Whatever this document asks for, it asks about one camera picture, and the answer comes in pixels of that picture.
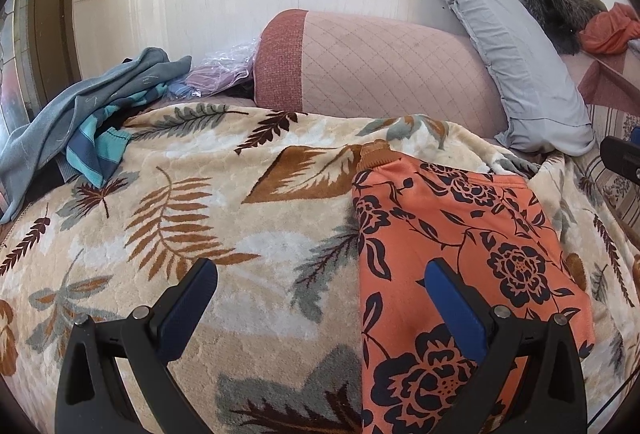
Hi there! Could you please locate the dark fur-trimmed coat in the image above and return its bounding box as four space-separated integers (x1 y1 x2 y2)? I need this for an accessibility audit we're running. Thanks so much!
520 0 608 56

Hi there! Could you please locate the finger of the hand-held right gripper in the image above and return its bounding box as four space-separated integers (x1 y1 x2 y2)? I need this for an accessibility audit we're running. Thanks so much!
600 126 640 185

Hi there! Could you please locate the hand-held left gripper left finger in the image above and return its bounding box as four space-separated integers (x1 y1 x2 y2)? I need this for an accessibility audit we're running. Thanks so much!
55 258 219 434

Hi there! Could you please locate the striped floral sofa cover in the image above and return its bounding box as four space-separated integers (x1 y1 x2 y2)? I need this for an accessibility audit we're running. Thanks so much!
557 39 640 260

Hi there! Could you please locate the leaf print blanket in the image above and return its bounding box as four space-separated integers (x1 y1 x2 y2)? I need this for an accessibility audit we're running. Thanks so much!
0 103 640 434

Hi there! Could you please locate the orange floral garment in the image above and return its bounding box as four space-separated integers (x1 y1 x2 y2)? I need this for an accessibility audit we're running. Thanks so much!
351 140 596 434

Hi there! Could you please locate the plain orange garment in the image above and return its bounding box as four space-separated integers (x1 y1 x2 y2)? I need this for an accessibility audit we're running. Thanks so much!
577 2 640 57

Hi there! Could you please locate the blue-grey cloth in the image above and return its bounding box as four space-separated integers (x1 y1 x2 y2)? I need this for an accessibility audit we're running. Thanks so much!
0 46 193 225

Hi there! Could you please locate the pink quilted sofa armrest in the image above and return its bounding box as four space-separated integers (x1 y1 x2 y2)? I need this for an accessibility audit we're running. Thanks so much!
253 9 508 137

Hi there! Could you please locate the grey pillow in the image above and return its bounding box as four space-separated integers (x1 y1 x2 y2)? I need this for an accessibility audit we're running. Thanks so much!
420 0 597 157

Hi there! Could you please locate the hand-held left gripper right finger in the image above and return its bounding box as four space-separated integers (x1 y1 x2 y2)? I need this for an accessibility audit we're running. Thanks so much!
424 257 589 434

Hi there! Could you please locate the purple garment in plastic bag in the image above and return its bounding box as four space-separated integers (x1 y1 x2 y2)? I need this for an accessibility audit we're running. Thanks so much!
167 39 261 99

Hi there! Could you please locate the teal striped garment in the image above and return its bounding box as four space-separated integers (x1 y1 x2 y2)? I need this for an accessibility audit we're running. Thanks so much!
66 84 173 189

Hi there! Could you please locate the brown door with patterned glass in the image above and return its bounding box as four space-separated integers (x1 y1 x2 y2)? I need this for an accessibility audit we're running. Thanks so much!
0 0 83 140

